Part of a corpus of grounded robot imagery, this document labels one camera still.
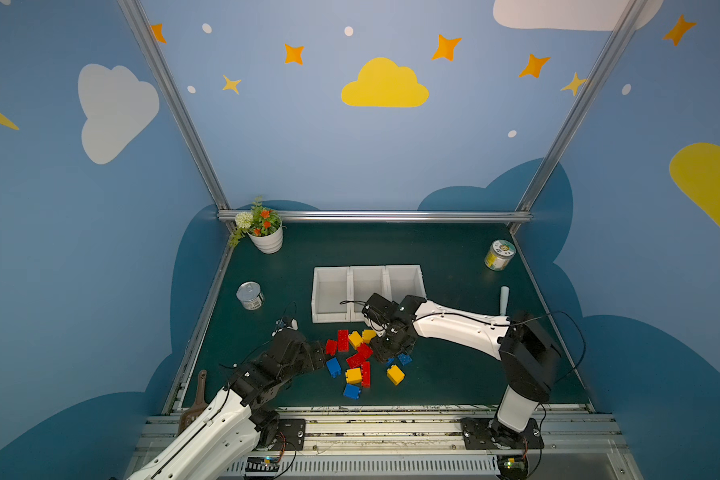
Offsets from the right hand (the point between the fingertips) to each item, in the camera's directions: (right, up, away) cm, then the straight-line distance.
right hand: (384, 351), depth 84 cm
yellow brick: (-8, -6, -2) cm, 11 cm away
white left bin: (-17, +16, +21) cm, 32 cm away
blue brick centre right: (+2, -3, 0) cm, 3 cm away
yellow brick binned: (+3, -6, -1) cm, 7 cm away
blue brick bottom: (-9, -10, -3) cm, 14 cm away
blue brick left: (-15, -4, 0) cm, 15 cm away
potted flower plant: (-41, +37, +20) cm, 59 cm away
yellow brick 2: (-4, +3, +6) cm, 8 cm away
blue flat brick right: (+6, -3, +2) cm, 7 cm away
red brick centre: (-6, -1, +3) cm, 6 cm away
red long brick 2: (-5, -6, -2) cm, 8 cm away
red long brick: (-12, +1, +6) cm, 14 cm away
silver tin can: (-43, +15, +11) cm, 46 cm away
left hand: (-20, +1, -3) cm, 20 cm away
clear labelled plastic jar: (+42, +27, +20) cm, 54 cm away
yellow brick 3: (-8, +2, +5) cm, 10 cm away
